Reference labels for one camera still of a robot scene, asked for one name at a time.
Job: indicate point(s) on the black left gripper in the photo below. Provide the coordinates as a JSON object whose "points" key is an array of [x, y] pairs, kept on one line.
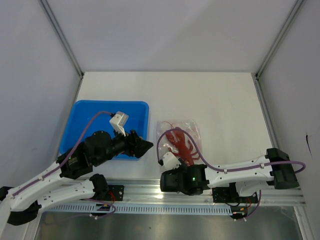
{"points": [[136, 146]]}

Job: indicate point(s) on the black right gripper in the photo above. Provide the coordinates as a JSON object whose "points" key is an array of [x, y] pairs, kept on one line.
{"points": [[182, 167]]}

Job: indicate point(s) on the red toy lobster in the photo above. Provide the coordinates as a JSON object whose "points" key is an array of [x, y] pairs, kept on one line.
{"points": [[182, 147]]}

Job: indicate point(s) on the clear pink zip top bag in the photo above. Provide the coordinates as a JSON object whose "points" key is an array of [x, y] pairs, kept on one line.
{"points": [[189, 127]]}

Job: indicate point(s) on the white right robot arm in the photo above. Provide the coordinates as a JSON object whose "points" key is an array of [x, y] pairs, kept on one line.
{"points": [[272, 169]]}

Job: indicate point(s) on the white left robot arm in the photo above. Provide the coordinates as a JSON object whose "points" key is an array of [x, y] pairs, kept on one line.
{"points": [[20, 205]]}

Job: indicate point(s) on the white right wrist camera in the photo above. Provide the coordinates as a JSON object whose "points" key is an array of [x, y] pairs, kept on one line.
{"points": [[169, 162]]}

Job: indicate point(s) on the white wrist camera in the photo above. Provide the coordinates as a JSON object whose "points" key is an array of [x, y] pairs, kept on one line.
{"points": [[169, 162], [118, 122]]}

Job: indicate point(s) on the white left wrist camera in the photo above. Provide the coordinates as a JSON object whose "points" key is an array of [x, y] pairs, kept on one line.
{"points": [[118, 122]]}

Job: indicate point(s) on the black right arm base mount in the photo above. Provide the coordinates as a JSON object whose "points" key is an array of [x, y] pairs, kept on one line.
{"points": [[229, 195]]}

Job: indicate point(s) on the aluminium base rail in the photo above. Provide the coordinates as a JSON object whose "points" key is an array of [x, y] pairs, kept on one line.
{"points": [[143, 191]]}

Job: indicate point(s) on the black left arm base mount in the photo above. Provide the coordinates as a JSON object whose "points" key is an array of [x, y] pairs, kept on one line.
{"points": [[115, 193]]}

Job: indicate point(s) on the slotted white cable duct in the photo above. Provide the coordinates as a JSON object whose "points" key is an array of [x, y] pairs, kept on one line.
{"points": [[156, 209]]}

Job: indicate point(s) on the left aluminium frame post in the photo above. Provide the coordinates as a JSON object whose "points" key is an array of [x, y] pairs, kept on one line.
{"points": [[61, 36]]}

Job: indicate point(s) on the aluminium frame post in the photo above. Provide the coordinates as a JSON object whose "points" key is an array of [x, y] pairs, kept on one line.
{"points": [[61, 36], [280, 36]]}

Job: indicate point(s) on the right aluminium frame post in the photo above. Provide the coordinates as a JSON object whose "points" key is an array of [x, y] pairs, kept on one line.
{"points": [[280, 36]]}

